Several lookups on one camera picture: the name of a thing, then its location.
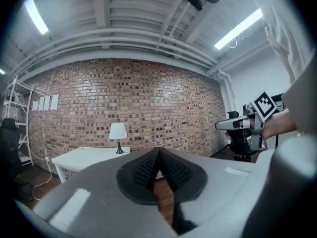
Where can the person's right forearm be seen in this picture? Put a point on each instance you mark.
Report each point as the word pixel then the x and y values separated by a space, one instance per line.
pixel 280 125

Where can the ceiling light strip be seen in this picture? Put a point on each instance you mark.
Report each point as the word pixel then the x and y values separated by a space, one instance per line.
pixel 37 16
pixel 237 30
pixel 2 71

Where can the white metal shelf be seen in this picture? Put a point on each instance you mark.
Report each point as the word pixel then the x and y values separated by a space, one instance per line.
pixel 23 158

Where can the white wall pipe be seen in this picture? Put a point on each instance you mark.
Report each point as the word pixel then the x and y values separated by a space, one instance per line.
pixel 229 93

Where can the white square table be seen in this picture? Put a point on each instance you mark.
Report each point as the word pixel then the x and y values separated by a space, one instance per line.
pixel 84 157

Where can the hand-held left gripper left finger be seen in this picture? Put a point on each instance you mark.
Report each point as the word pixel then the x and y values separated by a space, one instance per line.
pixel 104 207

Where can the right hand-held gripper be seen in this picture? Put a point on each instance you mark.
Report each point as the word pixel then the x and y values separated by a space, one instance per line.
pixel 263 105

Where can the black office chair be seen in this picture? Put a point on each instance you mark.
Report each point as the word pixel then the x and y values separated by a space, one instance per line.
pixel 11 137
pixel 237 142

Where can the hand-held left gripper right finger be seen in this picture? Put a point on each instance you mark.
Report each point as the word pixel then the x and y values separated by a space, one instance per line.
pixel 218 187

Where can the white shade table lamp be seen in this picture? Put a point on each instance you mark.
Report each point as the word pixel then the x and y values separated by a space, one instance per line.
pixel 118 131

